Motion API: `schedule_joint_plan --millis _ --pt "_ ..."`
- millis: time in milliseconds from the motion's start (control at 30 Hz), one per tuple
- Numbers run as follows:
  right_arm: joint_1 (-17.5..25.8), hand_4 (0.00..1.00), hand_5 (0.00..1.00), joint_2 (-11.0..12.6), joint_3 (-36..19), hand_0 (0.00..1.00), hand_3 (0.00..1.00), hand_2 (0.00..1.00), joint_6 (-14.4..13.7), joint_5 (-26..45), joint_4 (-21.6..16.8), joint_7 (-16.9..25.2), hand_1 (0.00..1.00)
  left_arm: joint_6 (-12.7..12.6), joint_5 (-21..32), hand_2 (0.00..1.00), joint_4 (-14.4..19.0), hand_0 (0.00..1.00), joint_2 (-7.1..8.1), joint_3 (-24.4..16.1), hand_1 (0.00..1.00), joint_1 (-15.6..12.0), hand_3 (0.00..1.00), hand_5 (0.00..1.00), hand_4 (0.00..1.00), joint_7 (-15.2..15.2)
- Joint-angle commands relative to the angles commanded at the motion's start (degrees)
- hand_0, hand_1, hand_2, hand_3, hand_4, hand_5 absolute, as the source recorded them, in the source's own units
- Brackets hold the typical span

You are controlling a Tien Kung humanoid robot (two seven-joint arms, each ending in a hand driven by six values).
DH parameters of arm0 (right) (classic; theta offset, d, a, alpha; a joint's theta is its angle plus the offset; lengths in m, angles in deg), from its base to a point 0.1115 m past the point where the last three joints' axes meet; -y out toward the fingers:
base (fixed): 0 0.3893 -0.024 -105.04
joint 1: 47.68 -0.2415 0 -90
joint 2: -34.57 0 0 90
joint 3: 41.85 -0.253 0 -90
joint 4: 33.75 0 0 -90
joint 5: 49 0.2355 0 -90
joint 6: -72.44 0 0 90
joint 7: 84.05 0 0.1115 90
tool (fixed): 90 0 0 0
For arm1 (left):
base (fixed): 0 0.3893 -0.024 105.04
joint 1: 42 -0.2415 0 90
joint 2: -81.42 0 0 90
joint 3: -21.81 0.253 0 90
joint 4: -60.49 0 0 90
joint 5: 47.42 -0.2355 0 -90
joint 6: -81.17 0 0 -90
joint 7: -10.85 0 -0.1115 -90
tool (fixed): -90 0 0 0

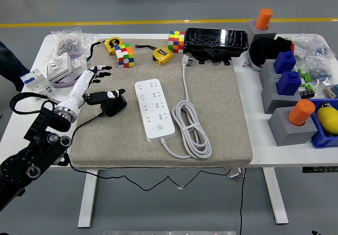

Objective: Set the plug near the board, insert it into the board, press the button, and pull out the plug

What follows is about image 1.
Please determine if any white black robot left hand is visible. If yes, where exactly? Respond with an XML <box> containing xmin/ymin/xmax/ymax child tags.
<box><xmin>54</xmin><ymin>65</ymin><xmax>126</xmax><ymax>114</ymax></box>

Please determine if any thin black adapter cord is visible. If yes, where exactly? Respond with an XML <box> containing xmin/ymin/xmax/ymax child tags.
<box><xmin>69</xmin><ymin>111</ymin><xmax>230</xmax><ymax>192</ymax></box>

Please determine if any black power adapter plug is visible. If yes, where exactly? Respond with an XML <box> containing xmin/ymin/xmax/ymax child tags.
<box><xmin>101</xmin><ymin>93</ymin><xmax>128</xmax><ymax>118</ymax></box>

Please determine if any white power strip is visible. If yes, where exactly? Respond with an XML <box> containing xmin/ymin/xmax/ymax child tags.
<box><xmin>134</xmin><ymin>78</ymin><xmax>176</xmax><ymax>144</ymax></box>

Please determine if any purple tape roll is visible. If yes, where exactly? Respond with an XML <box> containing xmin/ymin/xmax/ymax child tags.
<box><xmin>49</xmin><ymin>54</ymin><xmax>89</xmax><ymax>88</ymax></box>

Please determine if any clear bag of metal nuts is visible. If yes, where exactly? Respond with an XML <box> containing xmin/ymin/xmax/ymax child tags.
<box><xmin>42</xmin><ymin>27</ymin><xmax>97</xmax><ymax>61</ymax></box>

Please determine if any white blue circuit breaker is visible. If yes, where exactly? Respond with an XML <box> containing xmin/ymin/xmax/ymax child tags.
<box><xmin>20</xmin><ymin>70</ymin><xmax>55</xmax><ymax>101</ymax></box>

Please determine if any yellow tape measure round label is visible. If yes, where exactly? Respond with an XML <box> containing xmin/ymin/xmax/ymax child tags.
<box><xmin>87</xmin><ymin>36</ymin><xmax>123</xmax><ymax>61</ymax></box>

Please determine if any colourful puzzle cube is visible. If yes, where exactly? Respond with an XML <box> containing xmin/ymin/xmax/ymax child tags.
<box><xmin>114</xmin><ymin>43</ymin><xmax>135</xmax><ymax>69</ymax></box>
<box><xmin>168</xmin><ymin>30</ymin><xmax>185</xmax><ymax>54</ymax></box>

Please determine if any white table leg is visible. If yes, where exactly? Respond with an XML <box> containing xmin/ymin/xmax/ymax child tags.
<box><xmin>78</xmin><ymin>169</ymin><xmax>99</xmax><ymax>228</ymax></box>
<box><xmin>262</xmin><ymin>167</ymin><xmax>289</xmax><ymax>225</ymax></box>

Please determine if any black table control panel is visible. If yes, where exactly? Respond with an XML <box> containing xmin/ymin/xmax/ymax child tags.
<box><xmin>302</xmin><ymin>167</ymin><xmax>338</xmax><ymax>173</ymax></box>

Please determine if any person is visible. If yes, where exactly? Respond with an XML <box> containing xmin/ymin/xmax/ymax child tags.
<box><xmin>0</xmin><ymin>41</ymin><xmax>31</xmax><ymax>92</ymax></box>

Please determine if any yellow tape measure square label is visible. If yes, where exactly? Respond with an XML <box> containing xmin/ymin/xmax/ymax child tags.
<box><xmin>135</xmin><ymin>44</ymin><xmax>174</xmax><ymax>65</ymax></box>

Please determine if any blue plastic bin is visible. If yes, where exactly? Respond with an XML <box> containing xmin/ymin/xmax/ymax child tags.
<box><xmin>309</xmin><ymin>97</ymin><xmax>338</xmax><ymax>149</ymax></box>

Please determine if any grey block with hole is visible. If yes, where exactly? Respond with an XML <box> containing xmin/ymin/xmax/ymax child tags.
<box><xmin>267</xmin><ymin>107</ymin><xmax>318</xmax><ymax>147</ymax></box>
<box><xmin>259</xmin><ymin>59</ymin><xmax>285</xmax><ymax>84</ymax></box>
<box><xmin>260</xmin><ymin>78</ymin><xmax>304</xmax><ymax>114</ymax></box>
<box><xmin>245</xmin><ymin>20</ymin><xmax>277</xmax><ymax>44</ymax></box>

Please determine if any yellow lemon-shaped toy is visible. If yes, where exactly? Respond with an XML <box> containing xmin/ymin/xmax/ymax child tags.
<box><xmin>316</xmin><ymin>107</ymin><xmax>338</xmax><ymax>135</ymax></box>

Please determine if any orange plastic cylinder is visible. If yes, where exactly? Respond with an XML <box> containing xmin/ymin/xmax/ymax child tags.
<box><xmin>256</xmin><ymin>8</ymin><xmax>274</xmax><ymax>31</ymax></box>
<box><xmin>287</xmin><ymin>99</ymin><xmax>316</xmax><ymax>127</ymax></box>

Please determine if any grey-brown fabric mat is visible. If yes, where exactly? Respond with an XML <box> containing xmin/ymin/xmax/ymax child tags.
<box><xmin>69</xmin><ymin>38</ymin><xmax>253</xmax><ymax>168</ymax></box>

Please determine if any black purple electronic module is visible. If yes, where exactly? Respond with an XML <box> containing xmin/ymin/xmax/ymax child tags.
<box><xmin>299</xmin><ymin>88</ymin><xmax>316</xmax><ymax>100</ymax></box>

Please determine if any black cracked-screen device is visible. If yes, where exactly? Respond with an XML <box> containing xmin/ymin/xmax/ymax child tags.
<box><xmin>184</xmin><ymin>27</ymin><xmax>249</xmax><ymax>66</ymax></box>

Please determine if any clear bag of small parts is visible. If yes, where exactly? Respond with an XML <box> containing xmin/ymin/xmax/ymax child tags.
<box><xmin>322</xmin><ymin>83</ymin><xmax>338</xmax><ymax>100</ymax></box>
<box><xmin>290</xmin><ymin>33</ymin><xmax>331</xmax><ymax>61</ymax></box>

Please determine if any blue plastic block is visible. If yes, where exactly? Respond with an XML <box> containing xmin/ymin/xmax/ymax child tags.
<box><xmin>273</xmin><ymin>50</ymin><xmax>297</xmax><ymax>74</ymax></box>
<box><xmin>276</xmin><ymin>71</ymin><xmax>302</xmax><ymax>96</ymax></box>

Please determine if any clear bag of blue parts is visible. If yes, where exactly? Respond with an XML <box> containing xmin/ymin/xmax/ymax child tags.
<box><xmin>308</xmin><ymin>57</ymin><xmax>336</xmax><ymax>88</ymax></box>

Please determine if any white blue bowl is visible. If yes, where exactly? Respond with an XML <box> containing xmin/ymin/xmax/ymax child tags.
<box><xmin>248</xmin><ymin>47</ymin><xmax>265</xmax><ymax>73</ymax></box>

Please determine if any black cloth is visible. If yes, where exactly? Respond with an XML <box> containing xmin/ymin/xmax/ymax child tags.
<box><xmin>249</xmin><ymin>36</ymin><xmax>294</xmax><ymax>64</ymax></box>

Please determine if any white packaged switch panel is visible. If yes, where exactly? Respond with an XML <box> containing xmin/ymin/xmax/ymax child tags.
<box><xmin>69</xmin><ymin>54</ymin><xmax>88</xmax><ymax>73</ymax></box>

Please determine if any white wall socket box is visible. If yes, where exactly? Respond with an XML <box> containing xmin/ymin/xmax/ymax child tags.
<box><xmin>46</xmin><ymin>52</ymin><xmax>72</xmax><ymax>82</ymax></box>

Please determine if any hanging black cable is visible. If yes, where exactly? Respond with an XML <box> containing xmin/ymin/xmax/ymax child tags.
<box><xmin>239</xmin><ymin>167</ymin><xmax>248</xmax><ymax>235</ymax></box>

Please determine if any metal bracket under table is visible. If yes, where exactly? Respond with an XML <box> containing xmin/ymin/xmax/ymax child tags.
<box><xmin>226</xmin><ymin>167</ymin><xmax>248</xmax><ymax>179</ymax></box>

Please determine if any white power strip cable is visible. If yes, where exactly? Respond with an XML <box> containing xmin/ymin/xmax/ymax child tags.
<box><xmin>159</xmin><ymin>54</ymin><xmax>213</xmax><ymax>159</ymax></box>

